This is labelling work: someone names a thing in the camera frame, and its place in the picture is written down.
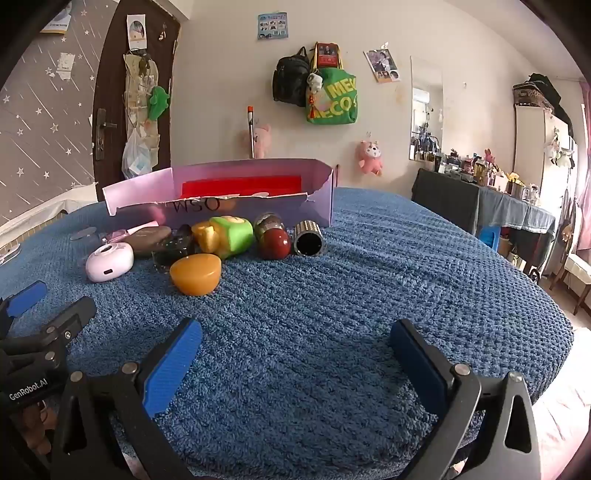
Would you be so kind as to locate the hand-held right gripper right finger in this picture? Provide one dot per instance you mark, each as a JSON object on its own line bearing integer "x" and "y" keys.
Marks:
{"x": 418, "y": 369}

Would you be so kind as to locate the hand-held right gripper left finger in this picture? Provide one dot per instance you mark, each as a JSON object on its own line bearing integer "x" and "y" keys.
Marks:
{"x": 171, "y": 364}

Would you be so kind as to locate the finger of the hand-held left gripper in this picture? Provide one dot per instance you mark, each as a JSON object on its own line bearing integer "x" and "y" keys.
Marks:
{"x": 74, "y": 316}
{"x": 27, "y": 297}

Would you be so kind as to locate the white pink round device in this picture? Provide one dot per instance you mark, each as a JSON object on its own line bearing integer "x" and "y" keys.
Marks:
{"x": 108, "y": 263}

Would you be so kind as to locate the orange translucent block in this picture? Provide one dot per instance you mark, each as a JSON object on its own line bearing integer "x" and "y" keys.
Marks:
{"x": 196, "y": 274}

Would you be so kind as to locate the brown eye shadow case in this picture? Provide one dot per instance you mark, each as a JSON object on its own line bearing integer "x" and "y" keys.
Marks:
{"x": 147, "y": 237}

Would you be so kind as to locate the green yellow toy figure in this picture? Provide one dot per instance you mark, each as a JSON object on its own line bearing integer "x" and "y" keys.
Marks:
{"x": 235, "y": 235}

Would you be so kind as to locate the dark red ball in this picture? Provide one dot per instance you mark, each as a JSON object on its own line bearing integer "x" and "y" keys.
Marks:
{"x": 274, "y": 244}

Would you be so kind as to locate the silver metal cylinder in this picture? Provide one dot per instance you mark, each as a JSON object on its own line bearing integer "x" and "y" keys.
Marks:
{"x": 310, "y": 240}

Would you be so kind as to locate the purple cardboard box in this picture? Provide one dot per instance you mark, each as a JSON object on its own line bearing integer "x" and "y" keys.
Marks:
{"x": 277, "y": 210}

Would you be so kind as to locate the person's left hand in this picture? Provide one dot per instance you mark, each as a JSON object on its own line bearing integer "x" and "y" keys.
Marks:
{"x": 37, "y": 434}

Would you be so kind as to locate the blue blanket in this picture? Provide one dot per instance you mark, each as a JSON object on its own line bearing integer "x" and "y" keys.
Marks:
{"x": 323, "y": 300}

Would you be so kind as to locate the blue stool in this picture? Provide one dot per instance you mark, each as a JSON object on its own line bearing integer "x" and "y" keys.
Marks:
{"x": 489, "y": 237}

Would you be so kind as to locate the black covered table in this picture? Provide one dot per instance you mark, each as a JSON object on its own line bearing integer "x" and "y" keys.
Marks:
{"x": 443, "y": 203}

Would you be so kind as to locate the clear plastic bag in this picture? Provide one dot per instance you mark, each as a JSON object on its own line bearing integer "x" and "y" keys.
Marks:
{"x": 136, "y": 159}

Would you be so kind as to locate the blue tablecloth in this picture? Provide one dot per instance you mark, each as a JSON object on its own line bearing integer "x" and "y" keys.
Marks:
{"x": 517, "y": 212}

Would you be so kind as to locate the cream cushioned stool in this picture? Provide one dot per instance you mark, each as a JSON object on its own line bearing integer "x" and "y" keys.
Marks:
{"x": 575, "y": 270}

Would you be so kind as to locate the cluster of cosmetic bottles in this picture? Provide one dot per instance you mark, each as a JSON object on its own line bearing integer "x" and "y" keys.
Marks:
{"x": 480, "y": 170}

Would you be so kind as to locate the pink stick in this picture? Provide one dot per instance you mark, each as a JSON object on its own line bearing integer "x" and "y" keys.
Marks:
{"x": 338, "y": 175}

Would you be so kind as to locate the pink bear plush toy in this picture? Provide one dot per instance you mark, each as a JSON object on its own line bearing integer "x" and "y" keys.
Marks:
{"x": 369, "y": 158}

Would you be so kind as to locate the green plush toy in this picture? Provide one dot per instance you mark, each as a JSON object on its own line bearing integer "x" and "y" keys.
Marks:
{"x": 158, "y": 104}

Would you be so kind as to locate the beige hanging organiser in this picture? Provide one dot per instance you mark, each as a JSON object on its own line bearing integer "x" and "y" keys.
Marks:
{"x": 136, "y": 92}

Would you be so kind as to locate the white paper scrap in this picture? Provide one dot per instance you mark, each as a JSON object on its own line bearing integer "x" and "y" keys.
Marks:
{"x": 66, "y": 64}

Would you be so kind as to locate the pale pink plush toy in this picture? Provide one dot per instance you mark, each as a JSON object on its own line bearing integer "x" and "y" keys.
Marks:
{"x": 263, "y": 141}

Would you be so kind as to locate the brown door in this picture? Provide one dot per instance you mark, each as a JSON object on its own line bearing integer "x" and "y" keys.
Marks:
{"x": 111, "y": 69}

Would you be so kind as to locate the orange-tipped brush stick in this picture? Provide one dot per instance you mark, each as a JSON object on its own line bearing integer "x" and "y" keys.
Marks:
{"x": 251, "y": 134}

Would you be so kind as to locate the white wardrobe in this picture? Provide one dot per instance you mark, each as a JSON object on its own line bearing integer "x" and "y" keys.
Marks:
{"x": 531, "y": 138}

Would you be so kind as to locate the white plush toy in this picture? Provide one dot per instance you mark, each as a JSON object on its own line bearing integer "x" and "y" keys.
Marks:
{"x": 561, "y": 154}

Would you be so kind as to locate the pink curtain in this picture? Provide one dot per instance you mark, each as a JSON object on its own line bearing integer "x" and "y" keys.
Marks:
{"x": 585, "y": 161}

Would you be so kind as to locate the green tote bag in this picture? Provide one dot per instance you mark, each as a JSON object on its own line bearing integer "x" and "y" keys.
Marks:
{"x": 337, "y": 99}

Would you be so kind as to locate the white picture card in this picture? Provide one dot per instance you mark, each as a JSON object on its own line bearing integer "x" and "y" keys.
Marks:
{"x": 136, "y": 32}

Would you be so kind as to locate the dark bags on wardrobe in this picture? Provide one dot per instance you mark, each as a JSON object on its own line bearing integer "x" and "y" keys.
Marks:
{"x": 538, "y": 90}

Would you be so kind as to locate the black backpack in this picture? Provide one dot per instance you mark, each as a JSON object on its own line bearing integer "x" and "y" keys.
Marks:
{"x": 290, "y": 78}

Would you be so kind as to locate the wall mirror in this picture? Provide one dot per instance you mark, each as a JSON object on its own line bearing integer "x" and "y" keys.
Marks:
{"x": 425, "y": 106}

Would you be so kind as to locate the white wall leaflet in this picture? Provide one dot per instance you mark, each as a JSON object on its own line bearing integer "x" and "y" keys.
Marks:
{"x": 56, "y": 18}

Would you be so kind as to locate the wall photos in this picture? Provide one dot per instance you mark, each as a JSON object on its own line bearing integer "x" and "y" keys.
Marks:
{"x": 382, "y": 64}

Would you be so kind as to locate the red wall calendar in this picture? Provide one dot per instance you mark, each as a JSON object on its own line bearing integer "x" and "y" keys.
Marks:
{"x": 328, "y": 54}

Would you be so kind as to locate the blue wall poster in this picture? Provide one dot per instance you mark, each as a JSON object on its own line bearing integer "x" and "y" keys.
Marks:
{"x": 274, "y": 26}

